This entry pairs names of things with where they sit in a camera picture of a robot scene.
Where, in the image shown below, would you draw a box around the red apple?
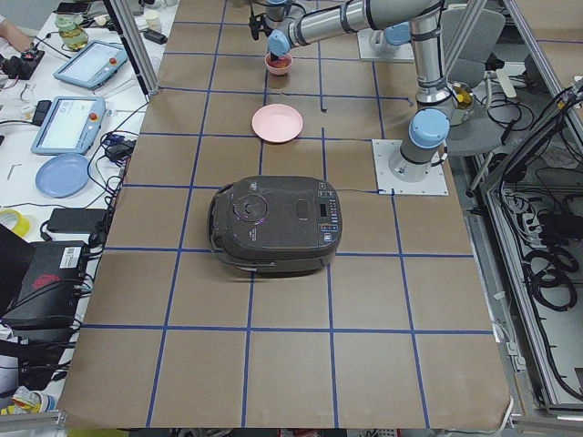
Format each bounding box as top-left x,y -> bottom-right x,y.
271,57 -> 290,69

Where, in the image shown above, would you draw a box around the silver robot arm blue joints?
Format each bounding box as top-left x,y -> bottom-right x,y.
265,0 -> 459,180

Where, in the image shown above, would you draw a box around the pink plate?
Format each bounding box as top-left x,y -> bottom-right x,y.
251,104 -> 303,144

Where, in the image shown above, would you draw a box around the pink bowl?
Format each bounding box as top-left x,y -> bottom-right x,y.
264,53 -> 293,76

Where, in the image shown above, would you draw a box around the blue plate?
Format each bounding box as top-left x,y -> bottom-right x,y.
35,153 -> 88,198

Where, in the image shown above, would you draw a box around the dark grey rice cooker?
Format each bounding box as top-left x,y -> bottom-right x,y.
207,176 -> 343,275

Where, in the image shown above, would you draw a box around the black power adapter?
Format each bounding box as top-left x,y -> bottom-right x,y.
46,208 -> 106,234

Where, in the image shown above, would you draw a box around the lower teach pendant tablet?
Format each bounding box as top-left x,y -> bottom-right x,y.
30,97 -> 106,156

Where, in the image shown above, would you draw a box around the teach pendant tablet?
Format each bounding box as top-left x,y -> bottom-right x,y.
53,41 -> 128,90
30,97 -> 106,156

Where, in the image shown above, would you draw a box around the upper teach pendant tablet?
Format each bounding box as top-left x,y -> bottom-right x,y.
53,41 -> 128,90

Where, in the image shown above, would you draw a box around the black computer box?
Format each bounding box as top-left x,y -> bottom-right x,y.
2,240 -> 89,330

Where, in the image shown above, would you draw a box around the grey office chair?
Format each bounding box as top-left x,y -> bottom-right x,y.
445,9 -> 506,157

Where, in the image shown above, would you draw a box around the yellow tape roll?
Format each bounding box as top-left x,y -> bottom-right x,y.
0,208 -> 31,238

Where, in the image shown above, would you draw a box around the green glass jar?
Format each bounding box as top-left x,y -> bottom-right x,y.
55,15 -> 88,51

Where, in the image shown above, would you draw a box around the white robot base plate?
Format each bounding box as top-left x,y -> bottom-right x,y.
372,139 -> 448,196

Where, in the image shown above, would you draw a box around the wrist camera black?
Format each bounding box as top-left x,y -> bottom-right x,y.
249,14 -> 265,41

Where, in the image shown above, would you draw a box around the aluminium frame post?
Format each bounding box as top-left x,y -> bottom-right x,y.
104,0 -> 159,97

